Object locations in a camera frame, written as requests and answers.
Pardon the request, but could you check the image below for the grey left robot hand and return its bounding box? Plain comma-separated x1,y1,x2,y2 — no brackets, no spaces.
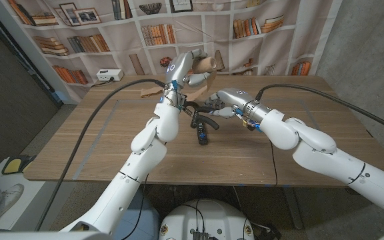
162,49,217,108

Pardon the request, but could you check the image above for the yellow and black foot pedal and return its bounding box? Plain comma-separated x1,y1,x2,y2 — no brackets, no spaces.
1,154,36,175

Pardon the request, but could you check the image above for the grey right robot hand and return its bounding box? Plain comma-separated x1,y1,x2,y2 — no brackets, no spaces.
205,87,273,125

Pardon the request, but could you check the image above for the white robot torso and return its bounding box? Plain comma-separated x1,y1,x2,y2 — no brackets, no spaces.
157,199,255,240

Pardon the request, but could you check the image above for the printed bookshelf backdrop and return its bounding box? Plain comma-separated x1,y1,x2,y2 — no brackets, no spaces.
7,0,343,103

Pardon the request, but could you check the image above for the black power box cord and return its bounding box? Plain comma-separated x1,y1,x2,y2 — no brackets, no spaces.
90,77,115,88

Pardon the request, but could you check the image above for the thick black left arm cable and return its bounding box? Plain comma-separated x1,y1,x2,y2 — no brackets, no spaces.
34,78,167,231

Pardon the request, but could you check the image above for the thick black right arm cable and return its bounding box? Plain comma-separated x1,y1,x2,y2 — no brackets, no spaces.
254,83,384,137

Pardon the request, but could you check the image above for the tan nylon stocking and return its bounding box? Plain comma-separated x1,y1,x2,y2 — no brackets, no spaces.
140,56,218,103

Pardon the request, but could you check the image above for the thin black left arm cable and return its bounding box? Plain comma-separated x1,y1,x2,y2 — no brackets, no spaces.
121,173,150,240

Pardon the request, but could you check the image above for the dark perforated partition panel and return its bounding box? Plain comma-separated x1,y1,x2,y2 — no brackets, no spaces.
0,6,63,166

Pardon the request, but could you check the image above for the person in grey trousers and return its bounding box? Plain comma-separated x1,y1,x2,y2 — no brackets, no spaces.
0,175,25,231

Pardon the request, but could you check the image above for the white power outlet box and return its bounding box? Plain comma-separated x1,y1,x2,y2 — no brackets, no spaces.
95,69,125,82

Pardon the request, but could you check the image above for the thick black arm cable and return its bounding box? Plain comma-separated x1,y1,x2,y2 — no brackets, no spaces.
34,78,167,231
254,83,384,137

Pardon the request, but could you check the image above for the black TV remote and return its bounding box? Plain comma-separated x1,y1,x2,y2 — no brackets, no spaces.
196,122,209,146

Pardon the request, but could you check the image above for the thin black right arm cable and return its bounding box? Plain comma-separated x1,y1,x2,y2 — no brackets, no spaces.
269,140,279,187

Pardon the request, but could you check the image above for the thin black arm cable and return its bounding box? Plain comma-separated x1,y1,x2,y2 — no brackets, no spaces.
269,140,279,187
121,173,150,240

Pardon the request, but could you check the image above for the grey metal table leg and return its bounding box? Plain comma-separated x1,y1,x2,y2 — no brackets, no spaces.
281,186,305,231

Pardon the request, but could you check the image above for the black hand grip exerciser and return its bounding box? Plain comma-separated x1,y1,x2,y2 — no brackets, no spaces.
182,101,220,131

